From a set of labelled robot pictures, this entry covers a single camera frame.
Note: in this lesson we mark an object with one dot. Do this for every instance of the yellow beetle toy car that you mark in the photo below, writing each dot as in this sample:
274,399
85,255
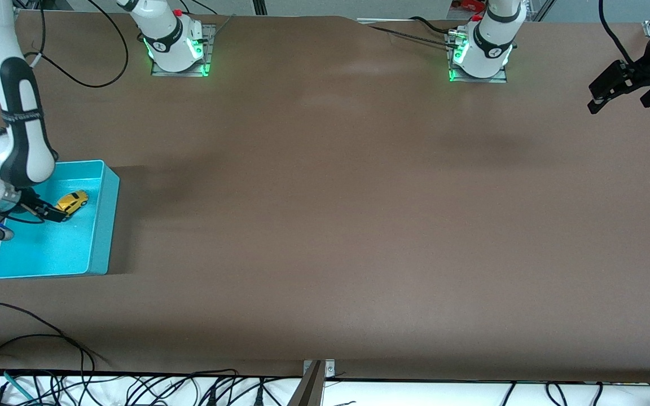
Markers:
74,201

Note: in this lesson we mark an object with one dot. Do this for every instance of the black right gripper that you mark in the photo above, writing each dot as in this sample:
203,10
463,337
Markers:
30,201

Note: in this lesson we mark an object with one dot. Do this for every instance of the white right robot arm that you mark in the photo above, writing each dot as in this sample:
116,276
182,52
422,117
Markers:
20,124

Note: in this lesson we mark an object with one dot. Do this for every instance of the turquoise plastic bin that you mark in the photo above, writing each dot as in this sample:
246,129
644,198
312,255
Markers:
60,248

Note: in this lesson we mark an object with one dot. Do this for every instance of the red object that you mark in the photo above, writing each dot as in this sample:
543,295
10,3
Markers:
469,4

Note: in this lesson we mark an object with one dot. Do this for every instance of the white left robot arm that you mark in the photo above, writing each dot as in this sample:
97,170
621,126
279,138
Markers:
491,51

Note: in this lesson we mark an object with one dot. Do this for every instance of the metal table edge bracket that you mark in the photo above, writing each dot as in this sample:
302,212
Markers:
316,383

